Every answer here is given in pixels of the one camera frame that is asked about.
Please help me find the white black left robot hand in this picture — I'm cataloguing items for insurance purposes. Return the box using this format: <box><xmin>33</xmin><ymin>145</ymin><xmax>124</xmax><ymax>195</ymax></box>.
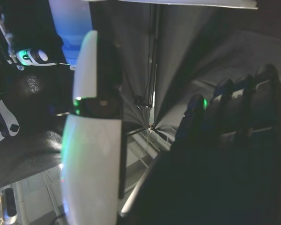
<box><xmin>60</xmin><ymin>30</ymin><xmax>281</xmax><ymax>225</ymax></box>

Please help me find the blue translucent water bottle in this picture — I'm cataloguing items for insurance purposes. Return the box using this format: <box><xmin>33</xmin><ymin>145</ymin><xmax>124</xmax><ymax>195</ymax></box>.
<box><xmin>48</xmin><ymin>0</ymin><xmax>93</xmax><ymax>70</ymax></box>

